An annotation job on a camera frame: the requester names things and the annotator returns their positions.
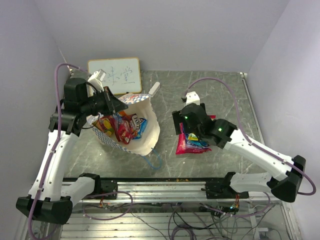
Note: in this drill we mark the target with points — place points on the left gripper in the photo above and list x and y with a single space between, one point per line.
112 104

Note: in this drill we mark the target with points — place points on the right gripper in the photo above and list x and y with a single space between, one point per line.
178 118

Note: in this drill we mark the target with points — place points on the green Fox's candy bag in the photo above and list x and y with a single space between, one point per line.
193 140

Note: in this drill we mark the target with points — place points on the checkered paper bag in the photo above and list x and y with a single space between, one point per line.
139 104

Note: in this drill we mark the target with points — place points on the red chips bag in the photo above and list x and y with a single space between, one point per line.
182 141

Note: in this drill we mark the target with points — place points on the blue red snack bag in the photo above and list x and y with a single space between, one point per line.
196 149

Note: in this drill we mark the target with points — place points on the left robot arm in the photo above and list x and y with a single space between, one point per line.
48 200

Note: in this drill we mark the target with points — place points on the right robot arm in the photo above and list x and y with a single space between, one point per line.
283 174

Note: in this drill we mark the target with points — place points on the orange yellow snack bag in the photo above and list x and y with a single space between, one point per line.
109 124

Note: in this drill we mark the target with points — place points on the red Skittles bag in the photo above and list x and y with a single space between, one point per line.
123 129

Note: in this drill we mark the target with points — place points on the blue M&M's bag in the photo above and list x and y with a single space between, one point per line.
139 124

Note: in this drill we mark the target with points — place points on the small whiteboard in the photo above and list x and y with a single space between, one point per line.
122 75

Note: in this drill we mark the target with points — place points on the white board eraser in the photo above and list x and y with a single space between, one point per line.
154 89

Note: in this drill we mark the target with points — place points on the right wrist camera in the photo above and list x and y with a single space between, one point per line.
191 98

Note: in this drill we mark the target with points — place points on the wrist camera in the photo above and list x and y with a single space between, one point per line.
191 98
96 79

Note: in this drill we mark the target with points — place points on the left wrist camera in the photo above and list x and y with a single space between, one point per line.
96 79

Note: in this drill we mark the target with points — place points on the aluminium frame rail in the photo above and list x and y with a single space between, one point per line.
161 190

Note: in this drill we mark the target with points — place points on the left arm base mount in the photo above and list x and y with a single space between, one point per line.
103 188

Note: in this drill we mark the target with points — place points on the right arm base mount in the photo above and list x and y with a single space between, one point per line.
215 188

